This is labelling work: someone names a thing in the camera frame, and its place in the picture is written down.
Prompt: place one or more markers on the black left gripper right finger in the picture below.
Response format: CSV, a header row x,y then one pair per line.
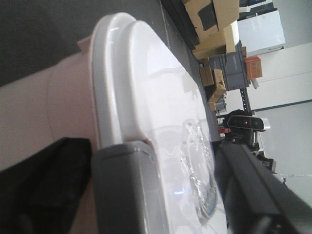
x,y
255,201

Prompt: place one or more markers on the orange cardboard box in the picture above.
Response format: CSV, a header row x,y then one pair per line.
x,y
253,67

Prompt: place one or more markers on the white bin lid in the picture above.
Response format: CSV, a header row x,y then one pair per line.
x,y
141,92

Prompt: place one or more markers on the large cardboard box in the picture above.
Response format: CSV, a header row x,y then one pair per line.
x,y
215,22

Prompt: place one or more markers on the small brown cardboard box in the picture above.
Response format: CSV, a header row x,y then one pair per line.
x,y
216,87

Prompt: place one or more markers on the grey plastic crate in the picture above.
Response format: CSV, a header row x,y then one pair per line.
x,y
233,68

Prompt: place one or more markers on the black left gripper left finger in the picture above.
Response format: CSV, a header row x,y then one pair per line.
x,y
41,194

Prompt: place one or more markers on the pale pink storage bin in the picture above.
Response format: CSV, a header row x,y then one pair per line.
x,y
44,107

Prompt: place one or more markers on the silver depth camera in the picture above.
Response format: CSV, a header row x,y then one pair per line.
x,y
248,122

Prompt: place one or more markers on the grey lid handle latch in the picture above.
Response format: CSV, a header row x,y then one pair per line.
x,y
127,190

